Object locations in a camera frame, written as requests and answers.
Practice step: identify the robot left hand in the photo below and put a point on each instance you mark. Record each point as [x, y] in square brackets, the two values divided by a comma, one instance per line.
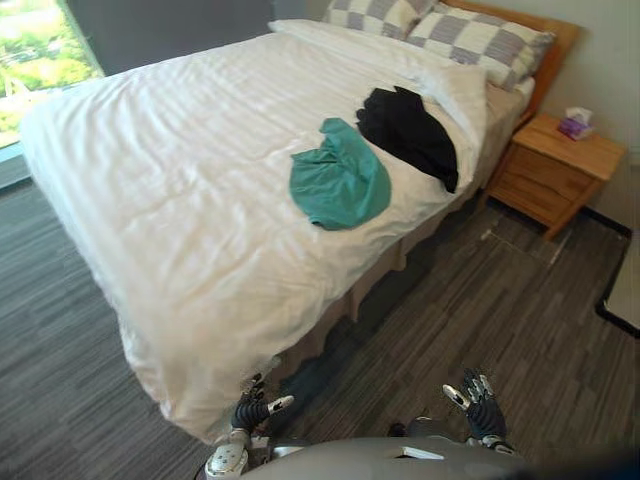
[250, 411]

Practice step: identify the white duvet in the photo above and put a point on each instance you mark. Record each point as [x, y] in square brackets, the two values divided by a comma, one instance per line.
[210, 175]

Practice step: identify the wooden headboard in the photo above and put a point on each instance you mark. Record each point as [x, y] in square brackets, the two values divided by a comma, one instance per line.
[542, 55]

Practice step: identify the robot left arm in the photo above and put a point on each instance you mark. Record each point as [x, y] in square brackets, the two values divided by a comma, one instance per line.
[227, 456]

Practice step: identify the black cloth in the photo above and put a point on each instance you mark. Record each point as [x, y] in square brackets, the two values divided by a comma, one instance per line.
[410, 132]

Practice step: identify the white mattress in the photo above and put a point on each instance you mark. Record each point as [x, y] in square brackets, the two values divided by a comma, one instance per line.
[505, 107]

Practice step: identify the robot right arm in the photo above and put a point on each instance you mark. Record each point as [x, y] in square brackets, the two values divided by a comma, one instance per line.
[492, 444]

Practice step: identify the robot grey torso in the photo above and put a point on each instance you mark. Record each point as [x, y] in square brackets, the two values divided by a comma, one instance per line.
[380, 459]

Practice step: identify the window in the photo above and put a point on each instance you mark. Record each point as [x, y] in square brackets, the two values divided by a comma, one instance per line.
[35, 65]

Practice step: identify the teal cloth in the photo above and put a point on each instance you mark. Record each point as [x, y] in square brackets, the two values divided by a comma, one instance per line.
[341, 177]

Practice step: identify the purple tissue box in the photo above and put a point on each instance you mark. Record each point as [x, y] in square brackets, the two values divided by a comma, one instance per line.
[576, 123]

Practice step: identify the checkered grey white pillow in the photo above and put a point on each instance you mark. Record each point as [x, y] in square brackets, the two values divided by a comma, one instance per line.
[375, 15]
[480, 45]

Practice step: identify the beige bed base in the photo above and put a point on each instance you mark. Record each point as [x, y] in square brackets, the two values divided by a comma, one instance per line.
[390, 270]

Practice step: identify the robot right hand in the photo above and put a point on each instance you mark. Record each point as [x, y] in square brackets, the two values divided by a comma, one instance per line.
[482, 412]

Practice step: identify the wooden nightstand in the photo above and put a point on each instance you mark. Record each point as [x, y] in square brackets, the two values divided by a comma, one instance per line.
[555, 170]

